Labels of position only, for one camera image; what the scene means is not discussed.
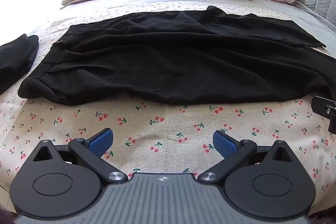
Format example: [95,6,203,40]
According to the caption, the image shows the black pants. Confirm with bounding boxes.
[18,6,335,105]

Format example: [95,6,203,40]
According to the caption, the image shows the cherry print bed cloth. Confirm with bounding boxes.
[0,0,336,196]

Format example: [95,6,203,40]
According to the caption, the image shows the folded black garment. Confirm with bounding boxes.
[0,34,39,94]

